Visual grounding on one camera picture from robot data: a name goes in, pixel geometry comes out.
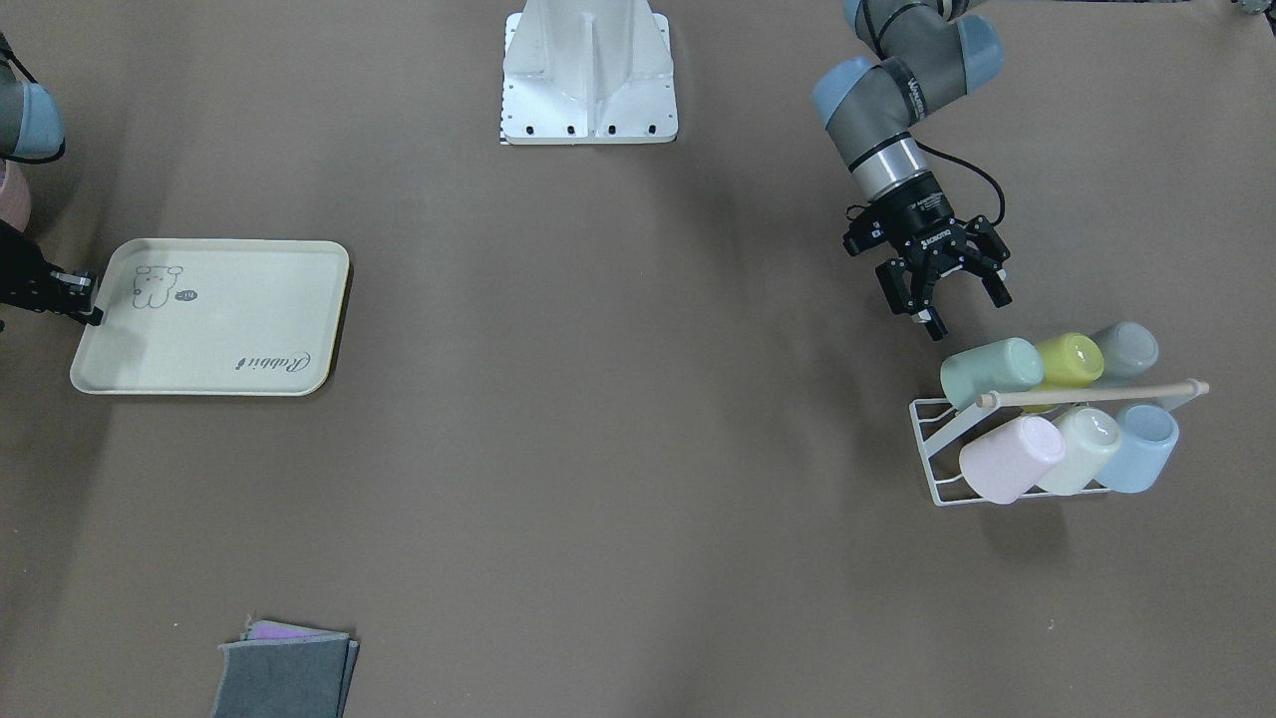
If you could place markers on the white wire cup rack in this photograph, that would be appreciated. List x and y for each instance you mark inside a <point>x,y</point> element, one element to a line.
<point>940,431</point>

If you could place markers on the pink cup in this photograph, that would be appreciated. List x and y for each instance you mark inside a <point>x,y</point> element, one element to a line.
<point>1003,465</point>

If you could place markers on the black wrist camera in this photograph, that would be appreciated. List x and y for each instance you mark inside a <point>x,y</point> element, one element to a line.
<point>863,234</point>

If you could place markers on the folded grey cloth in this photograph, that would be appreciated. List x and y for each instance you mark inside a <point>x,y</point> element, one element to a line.
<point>277,669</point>

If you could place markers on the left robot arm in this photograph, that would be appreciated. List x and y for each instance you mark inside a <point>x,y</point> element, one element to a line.
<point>924,56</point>

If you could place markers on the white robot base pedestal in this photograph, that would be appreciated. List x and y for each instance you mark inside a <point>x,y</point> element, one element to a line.
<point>587,73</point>

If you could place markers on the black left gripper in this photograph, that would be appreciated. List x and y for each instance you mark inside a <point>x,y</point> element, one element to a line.
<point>919,212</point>

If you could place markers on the cream white cup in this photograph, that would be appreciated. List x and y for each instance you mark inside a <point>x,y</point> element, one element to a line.
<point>1092,438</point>

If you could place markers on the light blue cup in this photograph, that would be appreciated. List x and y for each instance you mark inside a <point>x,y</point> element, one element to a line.
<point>1148,434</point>

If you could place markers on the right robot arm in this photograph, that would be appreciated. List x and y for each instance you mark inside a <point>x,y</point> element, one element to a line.
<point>33,135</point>

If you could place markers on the green cup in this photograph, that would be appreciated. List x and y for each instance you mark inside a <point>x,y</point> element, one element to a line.
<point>1008,365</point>

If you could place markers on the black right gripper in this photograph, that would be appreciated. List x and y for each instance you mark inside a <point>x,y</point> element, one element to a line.
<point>22,277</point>

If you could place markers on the pink ice bowl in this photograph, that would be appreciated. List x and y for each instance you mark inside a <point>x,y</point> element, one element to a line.
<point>16,200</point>

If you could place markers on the grey cup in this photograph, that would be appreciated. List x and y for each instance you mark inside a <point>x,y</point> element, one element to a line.
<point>1129,349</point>

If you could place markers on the yellow cup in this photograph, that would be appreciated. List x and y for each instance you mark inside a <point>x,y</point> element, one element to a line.
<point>1071,361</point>

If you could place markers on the cream rabbit print tray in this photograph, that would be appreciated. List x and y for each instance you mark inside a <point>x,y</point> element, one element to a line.
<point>215,317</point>

